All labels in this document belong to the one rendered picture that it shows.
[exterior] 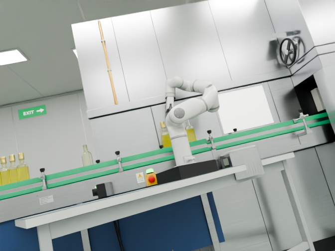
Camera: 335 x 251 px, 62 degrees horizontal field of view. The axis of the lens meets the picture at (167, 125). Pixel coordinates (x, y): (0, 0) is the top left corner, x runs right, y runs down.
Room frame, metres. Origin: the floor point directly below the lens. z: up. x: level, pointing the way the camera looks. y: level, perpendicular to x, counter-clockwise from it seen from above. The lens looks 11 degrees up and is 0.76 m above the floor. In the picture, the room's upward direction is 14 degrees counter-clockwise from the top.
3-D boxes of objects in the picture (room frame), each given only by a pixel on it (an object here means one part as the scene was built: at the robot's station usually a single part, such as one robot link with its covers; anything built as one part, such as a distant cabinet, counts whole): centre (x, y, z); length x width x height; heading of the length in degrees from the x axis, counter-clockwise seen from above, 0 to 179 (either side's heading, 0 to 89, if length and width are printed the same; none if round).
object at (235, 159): (1.76, -0.37, 0.79); 0.27 x 0.17 x 0.08; 6
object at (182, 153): (1.51, -0.05, 0.89); 0.16 x 0.13 x 0.15; 32
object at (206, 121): (2.09, -0.36, 1.15); 0.90 x 0.03 x 0.34; 96
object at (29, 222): (2.07, 0.32, 0.73); 1.58 x 1.52 x 0.04; 123
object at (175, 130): (1.52, -0.05, 1.05); 0.13 x 0.10 x 0.16; 15
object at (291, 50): (2.05, -1.05, 1.49); 0.21 x 0.05 x 0.21; 6
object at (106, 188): (1.67, 0.45, 0.79); 0.08 x 0.08 x 0.08; 6
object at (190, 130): (1.93, -0.14, 0.99); 0.06 x 0.06 x 0.21; 7
